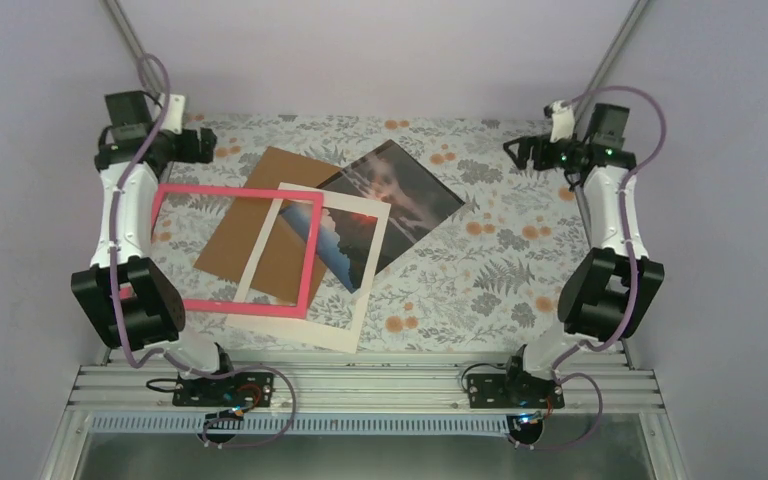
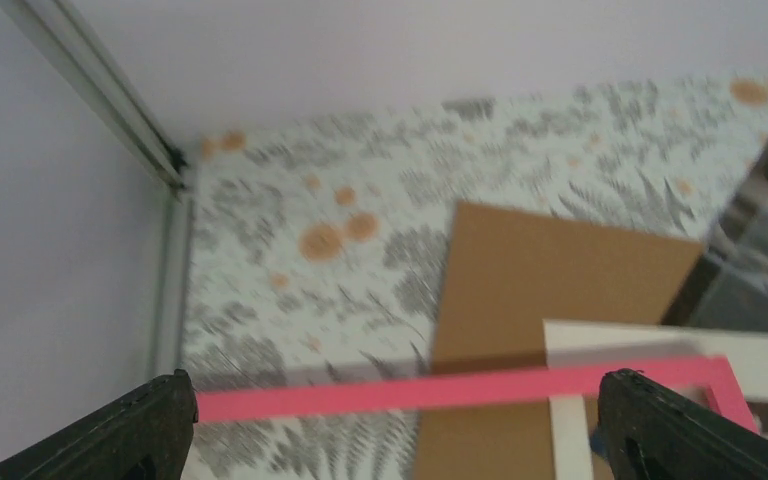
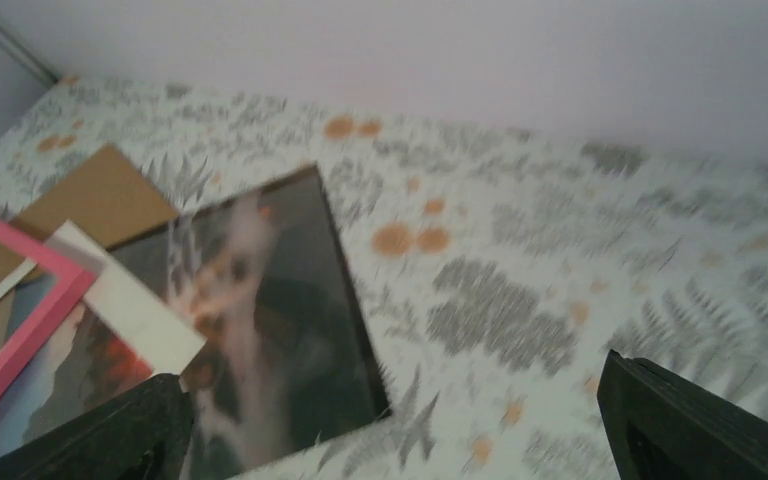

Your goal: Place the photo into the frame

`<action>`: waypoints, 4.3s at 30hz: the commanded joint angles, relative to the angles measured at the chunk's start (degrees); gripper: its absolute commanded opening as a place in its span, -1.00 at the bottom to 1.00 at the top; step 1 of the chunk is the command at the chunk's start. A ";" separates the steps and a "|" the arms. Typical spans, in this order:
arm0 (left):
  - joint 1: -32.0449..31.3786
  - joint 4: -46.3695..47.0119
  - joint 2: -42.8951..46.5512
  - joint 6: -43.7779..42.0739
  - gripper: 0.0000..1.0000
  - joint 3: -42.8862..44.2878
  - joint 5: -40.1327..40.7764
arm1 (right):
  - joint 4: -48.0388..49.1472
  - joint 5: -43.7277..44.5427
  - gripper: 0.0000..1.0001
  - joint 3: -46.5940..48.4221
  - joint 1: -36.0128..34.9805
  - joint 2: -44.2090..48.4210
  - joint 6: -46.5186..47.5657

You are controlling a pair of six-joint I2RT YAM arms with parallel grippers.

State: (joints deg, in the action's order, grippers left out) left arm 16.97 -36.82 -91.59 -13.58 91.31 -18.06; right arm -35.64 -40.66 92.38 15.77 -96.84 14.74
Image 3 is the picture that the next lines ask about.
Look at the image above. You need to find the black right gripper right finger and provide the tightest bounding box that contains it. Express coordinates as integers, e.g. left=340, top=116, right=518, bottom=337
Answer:
left=597, top=350, right=768, bottom=480

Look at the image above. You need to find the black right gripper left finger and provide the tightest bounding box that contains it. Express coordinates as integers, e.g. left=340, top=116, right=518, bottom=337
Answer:
left=0, top=373, right=194, bottom=480

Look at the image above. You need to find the sunset landscape photo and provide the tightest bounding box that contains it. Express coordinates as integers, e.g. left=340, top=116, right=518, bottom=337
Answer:
left=0, top=303, right=153, bottom=457

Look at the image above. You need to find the white mat board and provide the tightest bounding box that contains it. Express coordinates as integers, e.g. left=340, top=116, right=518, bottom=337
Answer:
left=33, top=221, right=206, bottom=374

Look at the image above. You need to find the pink wooden picture frame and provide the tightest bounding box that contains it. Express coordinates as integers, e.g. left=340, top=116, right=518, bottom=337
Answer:
left=0, top=198, right=98, bottom=446

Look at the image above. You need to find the clear acrylic sheet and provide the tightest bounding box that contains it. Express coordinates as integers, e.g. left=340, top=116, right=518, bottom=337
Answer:
left=111, top=166, right=391, bottom=479

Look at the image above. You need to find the floral patterned tablecloth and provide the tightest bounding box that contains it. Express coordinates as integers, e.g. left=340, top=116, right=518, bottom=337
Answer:
left=0, top=79, right=768, bottom=479

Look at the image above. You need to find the brown cardboard backing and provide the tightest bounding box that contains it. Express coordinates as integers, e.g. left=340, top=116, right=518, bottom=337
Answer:
left=0, top=143, right=181, bottom=473

